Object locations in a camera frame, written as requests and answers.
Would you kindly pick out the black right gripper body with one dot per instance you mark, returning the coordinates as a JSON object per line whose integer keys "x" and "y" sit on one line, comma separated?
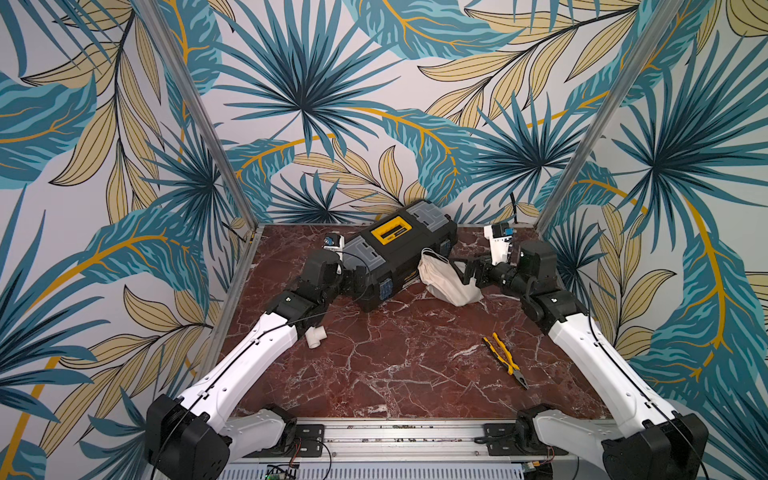
{"x": 480, "y": 271}

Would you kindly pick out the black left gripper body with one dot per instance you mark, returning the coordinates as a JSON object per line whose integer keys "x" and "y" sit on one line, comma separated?
{"x": 347, "y": 284}

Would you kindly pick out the cream cloth drawstring bag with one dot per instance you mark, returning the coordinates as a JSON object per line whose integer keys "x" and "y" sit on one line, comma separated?
{"x": 442, "y": 281}

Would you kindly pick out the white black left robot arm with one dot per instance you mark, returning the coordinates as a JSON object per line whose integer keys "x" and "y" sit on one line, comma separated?
{"x": 192, "y": 435}

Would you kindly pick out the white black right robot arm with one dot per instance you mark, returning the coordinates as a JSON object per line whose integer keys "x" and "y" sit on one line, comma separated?
{"x": 650, "y": 439}

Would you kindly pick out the black plastic toolbox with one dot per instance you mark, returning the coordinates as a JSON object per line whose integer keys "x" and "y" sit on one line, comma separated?
{"x": 391, "y": 248}

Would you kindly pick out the white PVC pipe tee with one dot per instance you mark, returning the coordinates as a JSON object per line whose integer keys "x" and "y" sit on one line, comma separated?
{"x": 314, "y": 336}

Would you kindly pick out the yellow black pliers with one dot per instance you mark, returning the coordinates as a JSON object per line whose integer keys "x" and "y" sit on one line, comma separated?
{"x": 504, "y": 356}

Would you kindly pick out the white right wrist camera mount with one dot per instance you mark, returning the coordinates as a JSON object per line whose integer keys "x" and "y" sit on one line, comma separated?
{"x": 500, "y": 237}

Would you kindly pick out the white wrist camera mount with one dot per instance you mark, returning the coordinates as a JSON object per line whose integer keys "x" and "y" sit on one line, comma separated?
{"x": 335, "y": 243}
{"x": 500, "y": 237}

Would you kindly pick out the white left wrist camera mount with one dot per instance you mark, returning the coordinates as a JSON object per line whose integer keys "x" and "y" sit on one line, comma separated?
{"x": 335, "y": 243}

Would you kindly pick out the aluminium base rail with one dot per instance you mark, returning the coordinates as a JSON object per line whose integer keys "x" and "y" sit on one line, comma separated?
{"x": 410, "y": 449}

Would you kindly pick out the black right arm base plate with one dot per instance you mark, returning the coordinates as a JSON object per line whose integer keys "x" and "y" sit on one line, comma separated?
{"x": 506, "y": 439}

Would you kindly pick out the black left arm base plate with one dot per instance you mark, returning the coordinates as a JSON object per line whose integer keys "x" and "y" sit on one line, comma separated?
{"x": 307, "y": 442}

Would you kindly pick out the aluminium frame post right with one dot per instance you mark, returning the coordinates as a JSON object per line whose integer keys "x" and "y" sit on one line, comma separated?
{"x": 626, "y": 77}

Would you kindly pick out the aluminium frame post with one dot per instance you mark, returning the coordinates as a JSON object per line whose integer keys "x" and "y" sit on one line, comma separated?
{"x": 626, "y": 77}
{"x": 173, "y": 59}

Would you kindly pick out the aluminium frame post left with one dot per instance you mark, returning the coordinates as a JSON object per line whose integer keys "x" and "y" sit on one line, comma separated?
{"x": 173, "y": 59}

